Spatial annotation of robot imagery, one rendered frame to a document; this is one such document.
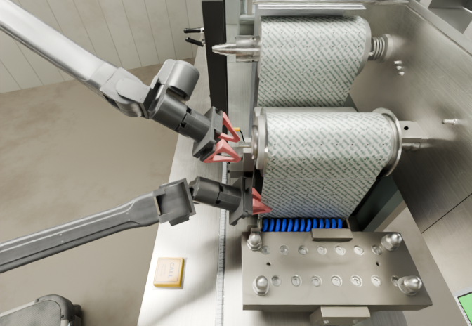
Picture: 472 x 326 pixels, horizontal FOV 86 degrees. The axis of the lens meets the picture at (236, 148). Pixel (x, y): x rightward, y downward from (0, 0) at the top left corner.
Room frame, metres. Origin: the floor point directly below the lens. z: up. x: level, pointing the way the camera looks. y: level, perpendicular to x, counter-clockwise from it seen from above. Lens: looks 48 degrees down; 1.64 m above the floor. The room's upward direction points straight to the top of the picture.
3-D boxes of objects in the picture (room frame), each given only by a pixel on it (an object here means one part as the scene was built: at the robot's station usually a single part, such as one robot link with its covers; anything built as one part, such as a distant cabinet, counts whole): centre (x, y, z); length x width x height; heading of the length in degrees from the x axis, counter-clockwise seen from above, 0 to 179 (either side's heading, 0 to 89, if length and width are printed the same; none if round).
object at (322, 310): (0.10, -0.23, 0.97); 0.10 x 0.03 x 0.11; 90
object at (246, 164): (0.41, -0.01, 1.05); 0.06 x 0.05 x 0.31; 90
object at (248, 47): (0.63, -0.03, 1.34); 0.06 x 0.06 x 0.06; 0
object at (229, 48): (0.63, 0.03, 1.34); 0.06 x 0.03 x 0.03; 90
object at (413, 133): (0.38, -0.35, 1.28); 0.06 x 0.05 x 0.02; 90
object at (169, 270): (0.22, 0.18, 0.91); 0.07 x 0.07 x 0.02; 0
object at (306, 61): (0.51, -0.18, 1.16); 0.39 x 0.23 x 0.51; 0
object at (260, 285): (0.15, -0.05, 1.05); 0.04 x 0.04 x 0.04
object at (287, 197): (0.31, -0.18, 1.11); 0.23 x 0.01 x 0.18; 90
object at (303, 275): (0.20, -0.21, 1.00); 0.40 x 0.16 x 0.06; 90
